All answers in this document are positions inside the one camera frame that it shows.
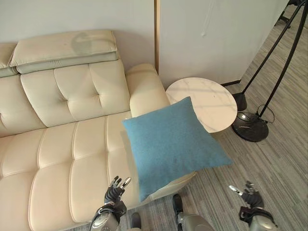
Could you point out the blue square cushion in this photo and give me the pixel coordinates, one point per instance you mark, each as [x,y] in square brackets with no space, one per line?
[173,145]

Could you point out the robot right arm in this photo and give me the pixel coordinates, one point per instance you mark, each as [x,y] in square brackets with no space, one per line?
[258,219]

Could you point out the round white marble side table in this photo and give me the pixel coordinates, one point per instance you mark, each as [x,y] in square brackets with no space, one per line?
[209,105]

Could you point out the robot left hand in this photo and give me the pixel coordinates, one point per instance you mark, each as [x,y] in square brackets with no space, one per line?
[114,191]

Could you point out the cream leather sofa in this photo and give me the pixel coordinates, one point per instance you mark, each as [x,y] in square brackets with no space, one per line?
[72,134]

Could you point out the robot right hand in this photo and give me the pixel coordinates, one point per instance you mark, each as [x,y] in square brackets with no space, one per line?
[251,195]

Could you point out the beige wooden wall trim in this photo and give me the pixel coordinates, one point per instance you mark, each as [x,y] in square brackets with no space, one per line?
[157,36]

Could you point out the black arc floor lamp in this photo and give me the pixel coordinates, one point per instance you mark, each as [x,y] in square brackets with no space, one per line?
[258,96]

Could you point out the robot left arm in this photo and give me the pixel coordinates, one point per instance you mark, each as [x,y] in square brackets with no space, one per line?
[108,216]

